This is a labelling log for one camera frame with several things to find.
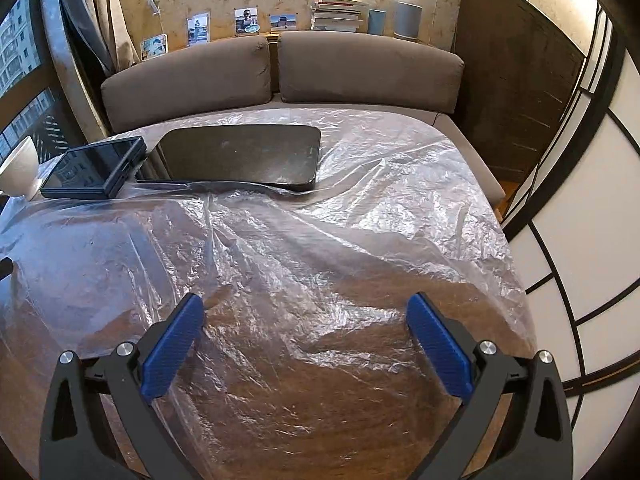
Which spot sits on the light blue cylinder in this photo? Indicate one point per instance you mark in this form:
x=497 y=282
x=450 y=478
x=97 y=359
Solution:
x=377 y=21

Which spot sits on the grey cylinder speaker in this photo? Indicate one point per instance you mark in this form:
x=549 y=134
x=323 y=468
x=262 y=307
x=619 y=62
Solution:
x=409 y=20

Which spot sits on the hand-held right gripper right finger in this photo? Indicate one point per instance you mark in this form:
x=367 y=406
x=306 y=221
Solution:
x=440 y=350

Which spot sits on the building photo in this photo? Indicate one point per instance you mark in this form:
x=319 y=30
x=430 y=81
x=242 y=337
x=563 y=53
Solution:
x=283 y=23

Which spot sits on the white wall hook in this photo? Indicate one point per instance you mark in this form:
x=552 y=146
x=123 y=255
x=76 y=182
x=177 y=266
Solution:
x=155 y=6

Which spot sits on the white footed cup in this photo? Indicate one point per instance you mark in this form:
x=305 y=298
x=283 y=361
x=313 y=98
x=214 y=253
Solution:
x=17 y=170

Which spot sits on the dark framed window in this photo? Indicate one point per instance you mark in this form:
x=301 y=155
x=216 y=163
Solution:
x=20 y=35

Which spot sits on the white panel sliding door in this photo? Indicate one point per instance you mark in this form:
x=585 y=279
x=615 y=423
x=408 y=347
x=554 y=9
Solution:
x=575 y=240

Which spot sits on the black rimmed tray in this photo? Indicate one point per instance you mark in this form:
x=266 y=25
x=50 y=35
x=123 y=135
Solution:
x=90 y=167

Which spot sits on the brown sofa cushion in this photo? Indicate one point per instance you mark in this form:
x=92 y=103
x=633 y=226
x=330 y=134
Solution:
x=190 y=85
x=370 y=70

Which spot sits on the stack of books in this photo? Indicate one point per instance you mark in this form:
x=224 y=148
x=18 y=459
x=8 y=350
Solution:
x=340 y=15

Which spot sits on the rounded teal photo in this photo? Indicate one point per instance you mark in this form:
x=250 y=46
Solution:
x=154 y=47

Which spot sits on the small wall photo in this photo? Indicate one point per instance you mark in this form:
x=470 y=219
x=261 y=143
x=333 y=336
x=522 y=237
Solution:
x=198 y=29
x=247 y=21

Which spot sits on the beige curtain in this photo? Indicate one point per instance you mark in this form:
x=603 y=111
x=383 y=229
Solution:
x=100 y=10

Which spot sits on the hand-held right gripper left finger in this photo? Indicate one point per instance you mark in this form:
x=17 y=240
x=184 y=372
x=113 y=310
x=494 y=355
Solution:
x=170 y=350

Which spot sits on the black flat slab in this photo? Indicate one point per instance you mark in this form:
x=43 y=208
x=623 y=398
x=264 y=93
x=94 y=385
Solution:
x=240 y=157

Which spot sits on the dark wooden cabinet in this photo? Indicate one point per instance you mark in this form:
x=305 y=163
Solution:
x=510 y=85

